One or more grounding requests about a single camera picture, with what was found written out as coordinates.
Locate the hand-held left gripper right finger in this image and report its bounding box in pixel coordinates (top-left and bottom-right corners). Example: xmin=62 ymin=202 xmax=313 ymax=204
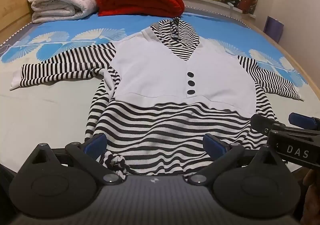
xmin=187 ymin=134 xmax=290 ymax=185

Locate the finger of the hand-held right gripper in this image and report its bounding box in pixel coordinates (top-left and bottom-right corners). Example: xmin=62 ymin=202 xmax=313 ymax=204
xmin=289 ymin=112 xmax=319 ymax=130
xmin=251 ymin=114 xmax=287 ymax=135

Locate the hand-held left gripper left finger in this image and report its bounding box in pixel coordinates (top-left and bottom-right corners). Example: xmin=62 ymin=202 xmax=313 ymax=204
xmin=30 ymin=133 xmax=122 ymax=185

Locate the striped hooded sweater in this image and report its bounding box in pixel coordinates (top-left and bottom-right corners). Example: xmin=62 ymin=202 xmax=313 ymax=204
xmin=10 ymin=17 xmax=304 ymax=182

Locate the blue fan-print bed sheet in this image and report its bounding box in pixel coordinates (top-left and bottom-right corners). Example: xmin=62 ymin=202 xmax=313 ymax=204
xmin=0 ymin=5 xmax=313 ymax=173

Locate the purple box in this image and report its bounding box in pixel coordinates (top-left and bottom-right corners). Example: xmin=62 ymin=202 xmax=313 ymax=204
xmin=264 ymin=16 xmax=285 ymax=44

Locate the wooden headboard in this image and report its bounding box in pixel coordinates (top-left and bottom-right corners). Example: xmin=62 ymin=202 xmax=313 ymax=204
xmin=0 ymin=0 xmax=34 ymax=41

